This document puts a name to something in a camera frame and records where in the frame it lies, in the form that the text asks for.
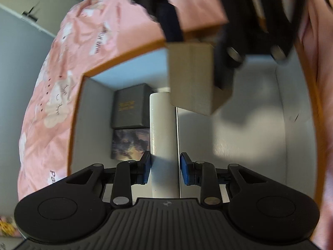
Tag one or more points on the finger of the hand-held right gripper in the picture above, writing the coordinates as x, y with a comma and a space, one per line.
171, 23
234, 31

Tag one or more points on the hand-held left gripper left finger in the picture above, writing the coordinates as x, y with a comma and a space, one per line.
146, 168

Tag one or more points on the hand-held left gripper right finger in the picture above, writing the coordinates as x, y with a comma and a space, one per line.
185, 169

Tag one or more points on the brown cardboard box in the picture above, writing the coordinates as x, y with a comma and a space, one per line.
191, 78

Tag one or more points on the orange storage box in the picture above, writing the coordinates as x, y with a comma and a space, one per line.
260, 135

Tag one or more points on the picture-print box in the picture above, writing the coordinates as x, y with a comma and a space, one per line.
130, 143

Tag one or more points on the long white box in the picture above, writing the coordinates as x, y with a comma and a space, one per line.
164, 140

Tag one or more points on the dark grey box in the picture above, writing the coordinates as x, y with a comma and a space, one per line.
130, 106

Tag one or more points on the pink cloud-print blanket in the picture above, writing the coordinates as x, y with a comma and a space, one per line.
85, 44

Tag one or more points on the yellow patterned item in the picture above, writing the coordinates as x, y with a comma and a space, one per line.
5, 226

